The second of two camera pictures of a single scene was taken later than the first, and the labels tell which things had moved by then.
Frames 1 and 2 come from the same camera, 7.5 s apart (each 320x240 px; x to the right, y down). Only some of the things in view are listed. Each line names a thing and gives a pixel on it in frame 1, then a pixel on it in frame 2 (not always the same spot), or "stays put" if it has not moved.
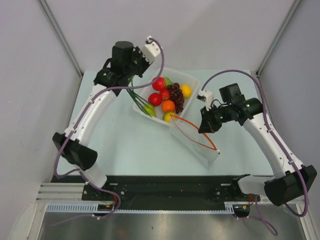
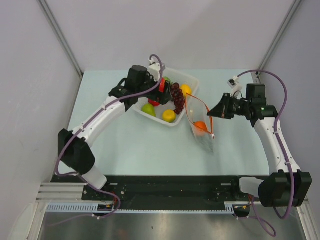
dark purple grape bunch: [177, 96] stays put
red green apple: [155, 99] stays put
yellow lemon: [186, 90] stays put
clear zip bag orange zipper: [197, 144] -> [200, 119]
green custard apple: [168, 82] stays put
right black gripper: [208, 125] -> [222, 109]
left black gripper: [138, 52] -> [163, 97]
